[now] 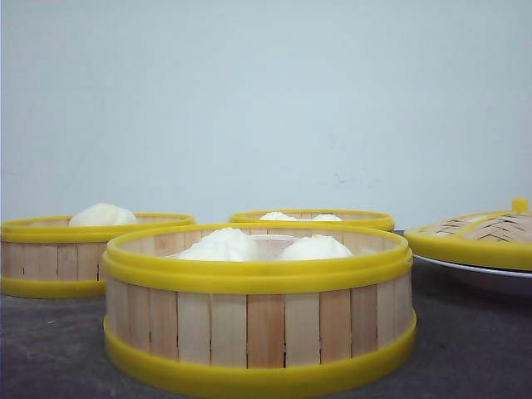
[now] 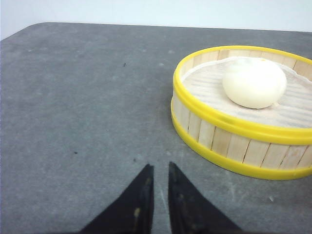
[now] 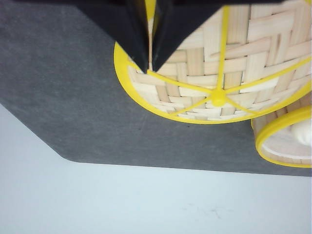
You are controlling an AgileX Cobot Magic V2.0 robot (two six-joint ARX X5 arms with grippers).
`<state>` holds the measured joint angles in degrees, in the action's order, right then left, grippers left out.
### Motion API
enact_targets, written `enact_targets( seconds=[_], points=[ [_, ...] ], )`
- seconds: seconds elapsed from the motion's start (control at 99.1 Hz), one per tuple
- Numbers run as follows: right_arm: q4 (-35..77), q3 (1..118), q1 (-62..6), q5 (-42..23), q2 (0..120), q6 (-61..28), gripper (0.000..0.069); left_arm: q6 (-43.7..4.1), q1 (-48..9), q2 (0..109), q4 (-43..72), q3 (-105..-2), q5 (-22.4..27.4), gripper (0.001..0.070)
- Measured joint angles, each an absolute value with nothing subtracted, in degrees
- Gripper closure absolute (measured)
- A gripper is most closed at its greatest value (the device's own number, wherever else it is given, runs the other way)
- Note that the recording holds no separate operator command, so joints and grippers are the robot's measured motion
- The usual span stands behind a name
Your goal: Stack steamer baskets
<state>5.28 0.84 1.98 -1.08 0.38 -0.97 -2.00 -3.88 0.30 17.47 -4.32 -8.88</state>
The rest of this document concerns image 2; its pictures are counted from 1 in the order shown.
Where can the white steamer liner cloth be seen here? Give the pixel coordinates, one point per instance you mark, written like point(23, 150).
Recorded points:
point(293, 109)

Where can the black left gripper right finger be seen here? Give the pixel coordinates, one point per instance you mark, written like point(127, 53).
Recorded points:
point(190, 212)

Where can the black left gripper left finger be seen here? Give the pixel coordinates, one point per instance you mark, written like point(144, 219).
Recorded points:
point(132, 212)

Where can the bamboo steamer tray one bun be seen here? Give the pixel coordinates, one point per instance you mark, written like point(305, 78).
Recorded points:
point(245, 147)

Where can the white steamed bun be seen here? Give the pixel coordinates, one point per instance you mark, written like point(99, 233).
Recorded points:
point(254, 82)

